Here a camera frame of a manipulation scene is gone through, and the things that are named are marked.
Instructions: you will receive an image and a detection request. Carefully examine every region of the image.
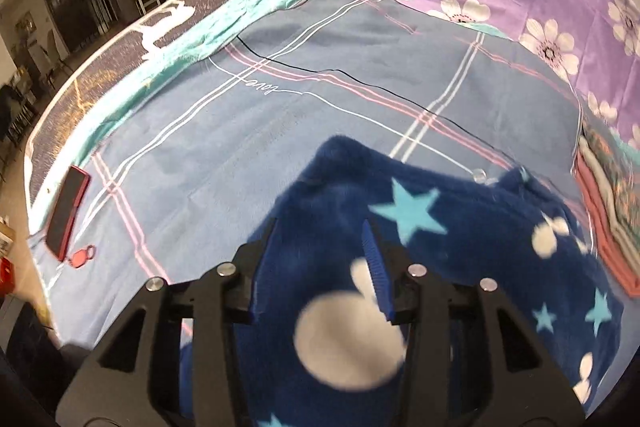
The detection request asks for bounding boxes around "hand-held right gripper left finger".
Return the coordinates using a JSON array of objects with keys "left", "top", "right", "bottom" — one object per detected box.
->
[{"left": 57, "top": 217, "right": 278, "bottom": 427}]

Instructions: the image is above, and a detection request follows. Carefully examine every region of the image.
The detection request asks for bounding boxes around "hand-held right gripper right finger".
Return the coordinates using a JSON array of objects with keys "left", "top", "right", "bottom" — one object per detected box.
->
[{"left": 361, "top": 219, "right": 586, "bottom": 427}]

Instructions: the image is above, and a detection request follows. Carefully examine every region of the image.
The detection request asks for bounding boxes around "navy fleece star jacket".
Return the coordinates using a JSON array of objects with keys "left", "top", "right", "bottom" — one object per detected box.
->
[{"left": 177, "top": 134, "right": 626, "bottom": 427}]

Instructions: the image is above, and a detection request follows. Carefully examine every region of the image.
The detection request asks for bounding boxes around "red key fob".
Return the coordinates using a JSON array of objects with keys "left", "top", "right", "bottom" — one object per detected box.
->
[{"left": 69, "top": 244, "right": 97, "bottom": 269}]

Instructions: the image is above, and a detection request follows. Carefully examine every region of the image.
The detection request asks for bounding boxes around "red phone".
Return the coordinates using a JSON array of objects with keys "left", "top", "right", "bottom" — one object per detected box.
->
[{"left": 45, "top": 165, "right": 92, "bottom": 262}]

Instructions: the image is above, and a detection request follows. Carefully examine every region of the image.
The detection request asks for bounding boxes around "folded salmon cloth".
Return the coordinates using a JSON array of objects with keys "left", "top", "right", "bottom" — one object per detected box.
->
[{"left": 575, "top": 152, "right": 640, "bottom": 298}]

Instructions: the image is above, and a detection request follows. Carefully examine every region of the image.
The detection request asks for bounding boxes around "folded beige cloth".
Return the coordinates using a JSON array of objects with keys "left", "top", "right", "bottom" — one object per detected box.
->
[{"left": 580, "top": 147, "right": 640, "bottom": 263}]

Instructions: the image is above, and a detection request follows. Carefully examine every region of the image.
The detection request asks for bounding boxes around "teal blanket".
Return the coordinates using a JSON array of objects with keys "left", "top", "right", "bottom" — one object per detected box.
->
[{"left": 92, "top": 0, "right": 341, "bottom": 152}]

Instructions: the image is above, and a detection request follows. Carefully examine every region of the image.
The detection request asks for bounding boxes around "red box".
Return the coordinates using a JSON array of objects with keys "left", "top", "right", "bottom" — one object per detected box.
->
[{"left": 0, "top": 256, "right": 20, "bottom": 300}]

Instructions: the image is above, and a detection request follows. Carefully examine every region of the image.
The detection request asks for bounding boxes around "dark deer print quilt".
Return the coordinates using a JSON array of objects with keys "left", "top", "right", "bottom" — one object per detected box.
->
[{"left": 22, "top": 0, "right": 281, "bottom": 208}]

